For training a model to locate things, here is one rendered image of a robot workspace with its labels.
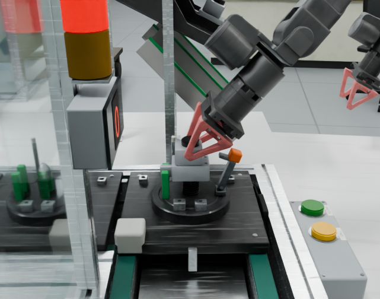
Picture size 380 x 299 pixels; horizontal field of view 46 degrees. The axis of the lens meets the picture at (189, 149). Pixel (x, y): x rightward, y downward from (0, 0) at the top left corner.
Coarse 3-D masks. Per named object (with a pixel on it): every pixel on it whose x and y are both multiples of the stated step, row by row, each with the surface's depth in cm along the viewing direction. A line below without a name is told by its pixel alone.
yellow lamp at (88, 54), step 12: (72, 36) 46; (84, 36) 46; (96, 36) 47; (108, 36) 48; (72, 48) 47; (84, 48) 47; (96, 48) 47; (108, 48) 49; (72, 60) 47; (84, 60) 47; (96, 60) 48; (108, 60) 49; (72, 72) 48; (84, 72) 48; (96, 72) 48; (108, 72) 49
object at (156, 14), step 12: (120, 0) 88; (132, 0) 87; (144, 0) 87; (156, 0) 87; (180, 0) 98; (144, 12) 88; (156, 12) 88; (180, 12) 87; (192, 12) 99; (180, 24) 88; (192, 24) 98; (204, 24) 100; (216, 24) 99; (192, 36) 89; (204, 36) 88
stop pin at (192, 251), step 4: (188, 248) 69; (192, 248) 69; (196, 248) 69; (188, 252) 69; (192, 252) 69; (196, 252) 69; (188, 256) 69; (192, 256) 69; (196, 256) 69; (188, 260) 69; (192, 260) 69; (196, 260) 69; (188, 264) 70; (192, 264) 70; (196, 264) 70; (188, 268) 70; (192, 268) 70; (196, 268) 70
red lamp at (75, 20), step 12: (60, 0) 45; (72, 0) 45; (84, 0) 45; (96, 0) 45; (72, 12) 45; (84, 12) 45; (96, 12) 46; (72, 24) 46; (84, 24) 46; (96, 24) 46
